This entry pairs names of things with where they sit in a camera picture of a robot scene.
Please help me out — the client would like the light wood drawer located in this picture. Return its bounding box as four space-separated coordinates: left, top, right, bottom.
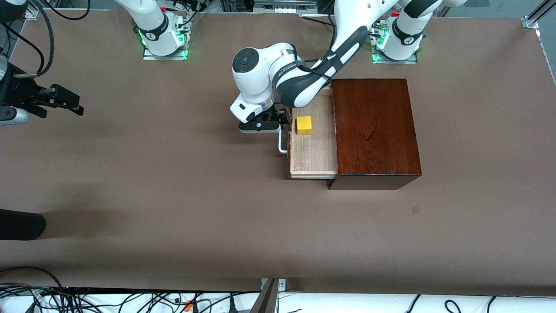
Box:
287 85 339 180

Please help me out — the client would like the dark brown wooden cabinet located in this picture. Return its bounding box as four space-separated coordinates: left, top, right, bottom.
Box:
327 78 423 190

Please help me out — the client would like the white power strip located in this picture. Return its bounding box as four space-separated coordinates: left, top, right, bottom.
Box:
254 0 318 13

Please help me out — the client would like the black cylindrical object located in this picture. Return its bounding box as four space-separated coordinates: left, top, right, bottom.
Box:
0 209 46 241

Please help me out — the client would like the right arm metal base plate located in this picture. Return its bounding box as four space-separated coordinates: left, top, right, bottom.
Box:
142 13 189 60

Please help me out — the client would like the black cable across table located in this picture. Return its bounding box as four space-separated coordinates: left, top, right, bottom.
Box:
302 15 336 27

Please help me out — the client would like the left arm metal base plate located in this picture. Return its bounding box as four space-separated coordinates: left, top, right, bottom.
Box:
371 22 418 65

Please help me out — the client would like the aluminium profile post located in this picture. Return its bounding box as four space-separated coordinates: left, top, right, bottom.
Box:
250 278 286 313

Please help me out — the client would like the black looped cable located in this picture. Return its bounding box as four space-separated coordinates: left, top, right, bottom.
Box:
0 266 66 291

